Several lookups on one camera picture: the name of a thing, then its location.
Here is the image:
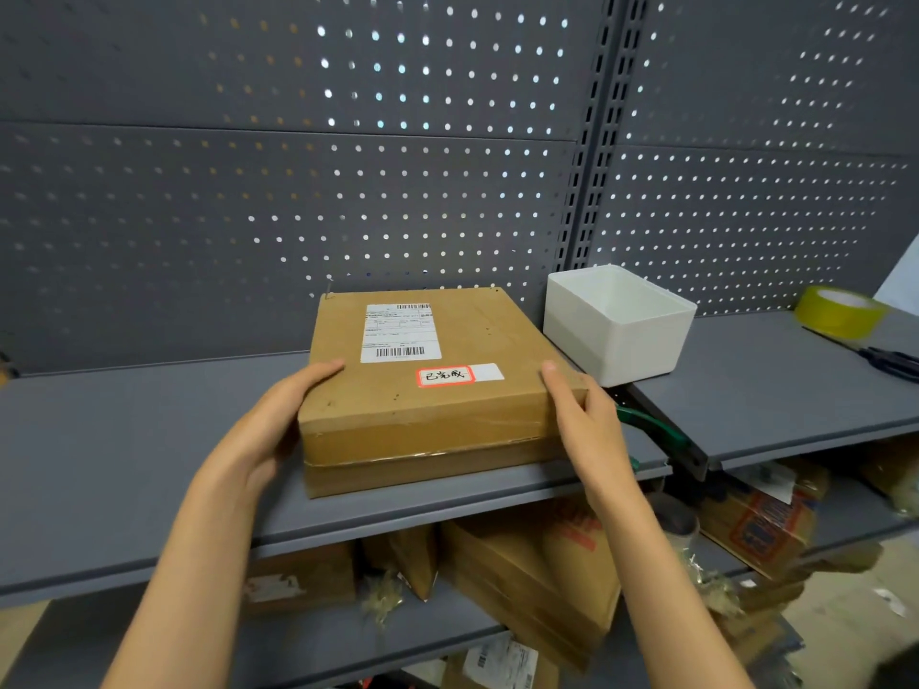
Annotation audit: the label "person's right hand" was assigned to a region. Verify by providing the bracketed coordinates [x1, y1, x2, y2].
[539, 359, 645, 516]

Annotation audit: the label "person's left hand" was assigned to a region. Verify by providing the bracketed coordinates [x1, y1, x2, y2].
[193, 359, 347, 500]

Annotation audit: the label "green handled needle-nose pliers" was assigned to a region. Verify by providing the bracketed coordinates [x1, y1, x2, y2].
[616, 405, 694, 471]

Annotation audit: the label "white plastic bin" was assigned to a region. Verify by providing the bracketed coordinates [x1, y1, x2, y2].
[542, 263, 699, 389]

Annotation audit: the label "brown cardboard box white labels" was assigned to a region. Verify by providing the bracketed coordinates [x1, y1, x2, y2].
[298, 286, 590, 500]

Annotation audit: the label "yellow tape roll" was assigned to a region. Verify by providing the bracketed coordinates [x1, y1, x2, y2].
[793, 284, 891, 342]

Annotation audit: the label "black scissors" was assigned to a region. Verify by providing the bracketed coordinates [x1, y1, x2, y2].
[802, 325, 919, 385]

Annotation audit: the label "person's right forearm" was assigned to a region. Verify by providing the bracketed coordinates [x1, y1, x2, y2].
[585, 487, 755, 689]

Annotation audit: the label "person's left forearm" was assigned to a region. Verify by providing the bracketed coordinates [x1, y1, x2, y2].
[100, 469, 263, 689]

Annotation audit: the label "white tape roll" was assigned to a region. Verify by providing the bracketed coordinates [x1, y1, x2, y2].
[645, 492, 702, 550]

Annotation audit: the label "cardboard box red lettering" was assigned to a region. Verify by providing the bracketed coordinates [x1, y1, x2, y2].
[438, 494, 622, 672]

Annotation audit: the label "cardboard box torn white sticker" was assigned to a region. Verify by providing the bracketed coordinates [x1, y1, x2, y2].
[243, 541, 358, 614]

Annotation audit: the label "cardboard box red blue print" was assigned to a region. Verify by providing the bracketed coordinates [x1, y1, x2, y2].
[696, 458, 831, 582]

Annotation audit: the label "cardboard box barcode label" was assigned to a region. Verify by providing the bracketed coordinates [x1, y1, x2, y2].
[441, 634, 561, 689]

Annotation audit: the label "grey metal shelf board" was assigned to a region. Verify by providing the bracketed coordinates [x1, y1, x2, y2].
[688, 479, 919, 575]
[0, 580, 504, 689]
[624, 307, 919, 475]
[0, 350, 673, 611]

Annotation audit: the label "crumpled clear plastic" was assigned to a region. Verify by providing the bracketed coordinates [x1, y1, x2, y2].
[682, 551, 745, 618]

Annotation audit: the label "grey perforated back panel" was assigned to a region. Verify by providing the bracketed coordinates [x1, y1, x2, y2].
[588, 0, 919, 317]
[0, 0, 618, 374]

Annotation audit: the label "black plastic crate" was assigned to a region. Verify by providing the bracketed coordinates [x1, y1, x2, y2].
[868, 641, 919, 689]

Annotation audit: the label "grey slotted upright post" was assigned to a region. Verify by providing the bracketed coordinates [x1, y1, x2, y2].
[556, 0, 651, 274]

